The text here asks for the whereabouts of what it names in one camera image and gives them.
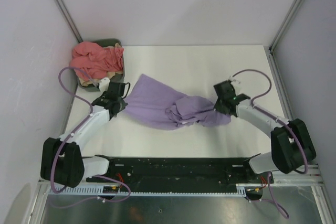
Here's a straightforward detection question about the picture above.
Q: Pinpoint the aluminium frame post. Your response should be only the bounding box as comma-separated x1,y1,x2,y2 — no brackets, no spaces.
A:
268,0,305,54
54,0,83,43

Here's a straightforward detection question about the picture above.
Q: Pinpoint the right aluminium frame post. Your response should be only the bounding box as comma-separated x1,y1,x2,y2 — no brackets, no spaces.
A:
268,0,305,54

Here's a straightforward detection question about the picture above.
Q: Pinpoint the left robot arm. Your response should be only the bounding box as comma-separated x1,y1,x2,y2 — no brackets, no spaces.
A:
40,82,131,194

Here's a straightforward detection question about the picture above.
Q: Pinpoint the dark grey plastic bin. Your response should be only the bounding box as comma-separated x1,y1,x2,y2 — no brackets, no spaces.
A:
77,38,125,92

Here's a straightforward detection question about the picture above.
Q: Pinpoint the left aluminium frame post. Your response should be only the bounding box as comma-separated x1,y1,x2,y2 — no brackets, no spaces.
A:
54,0,83,43

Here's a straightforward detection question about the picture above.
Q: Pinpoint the grey slotted cable duct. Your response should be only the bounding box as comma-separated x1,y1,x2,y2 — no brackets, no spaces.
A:
47,184,250,196

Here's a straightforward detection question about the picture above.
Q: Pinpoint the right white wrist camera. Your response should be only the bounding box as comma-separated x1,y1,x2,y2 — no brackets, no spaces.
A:
228,76,241,89

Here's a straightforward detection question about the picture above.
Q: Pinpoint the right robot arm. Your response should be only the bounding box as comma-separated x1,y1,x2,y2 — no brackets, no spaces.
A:
214,80,316,183

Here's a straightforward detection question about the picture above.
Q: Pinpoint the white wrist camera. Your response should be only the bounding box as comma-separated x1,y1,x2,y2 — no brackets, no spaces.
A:
96,77,110,92
228,76,241,89

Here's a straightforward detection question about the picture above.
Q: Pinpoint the purple t shirt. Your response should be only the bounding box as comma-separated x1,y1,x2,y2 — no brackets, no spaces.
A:
124,74,231,130

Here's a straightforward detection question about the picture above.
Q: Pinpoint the pink t shirt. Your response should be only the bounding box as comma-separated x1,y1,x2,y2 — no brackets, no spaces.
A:
69,40,124,79

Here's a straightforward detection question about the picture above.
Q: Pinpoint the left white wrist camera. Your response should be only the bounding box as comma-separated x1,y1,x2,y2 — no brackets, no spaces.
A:
96,77,110,92

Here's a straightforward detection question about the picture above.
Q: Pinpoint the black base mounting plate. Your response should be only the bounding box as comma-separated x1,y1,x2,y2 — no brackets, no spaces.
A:
86,157,267,194

